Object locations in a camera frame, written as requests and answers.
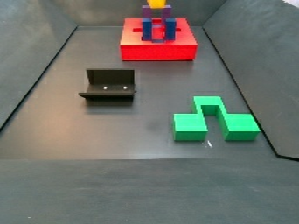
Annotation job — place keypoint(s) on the blue U-shaped block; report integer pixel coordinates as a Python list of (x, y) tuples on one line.
[(158, 24)]

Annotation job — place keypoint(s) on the red board base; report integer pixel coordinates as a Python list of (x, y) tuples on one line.
[(138, 50)]

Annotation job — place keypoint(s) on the green zigzag block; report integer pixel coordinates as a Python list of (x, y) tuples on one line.
[(190, 127)]

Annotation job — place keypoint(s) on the black angled holder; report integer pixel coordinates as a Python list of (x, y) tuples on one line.
[(110, 83)]

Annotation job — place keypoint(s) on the yellow rectangular block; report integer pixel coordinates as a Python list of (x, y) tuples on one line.
[(157, 4)]

